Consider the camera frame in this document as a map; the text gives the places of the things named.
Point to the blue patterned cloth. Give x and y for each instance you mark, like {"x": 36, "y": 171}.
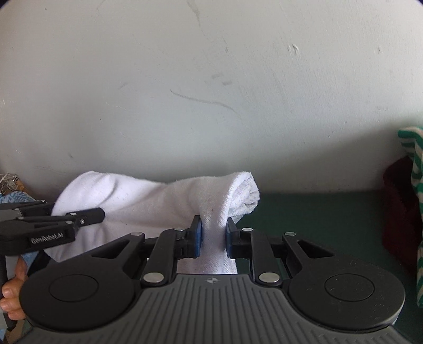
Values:
{"x": 15, "y": 198}

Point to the green white striped garment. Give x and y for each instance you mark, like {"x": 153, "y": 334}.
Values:
{"x": 417, "y": 158}

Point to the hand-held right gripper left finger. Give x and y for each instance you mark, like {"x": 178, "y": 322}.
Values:
{"x": 197, "y": 236}

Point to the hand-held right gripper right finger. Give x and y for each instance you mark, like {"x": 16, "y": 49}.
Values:
{"x": 229, "y": 241}

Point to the white t-shirt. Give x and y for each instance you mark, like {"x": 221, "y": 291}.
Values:
{"x": 148, "y": 201}

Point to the green felt table cover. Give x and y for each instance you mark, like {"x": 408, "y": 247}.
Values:
{"x": 330, "y": 215}

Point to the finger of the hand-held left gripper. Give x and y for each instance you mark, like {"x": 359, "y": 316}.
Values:
{"x": 31, "y": 208}
{"x": 89, "y": 216}

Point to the dark red garment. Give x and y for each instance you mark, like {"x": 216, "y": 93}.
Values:
{"x": 400, "y": 205}

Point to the person's left hand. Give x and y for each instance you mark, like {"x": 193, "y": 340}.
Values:
{"x": 11, "y": 297}

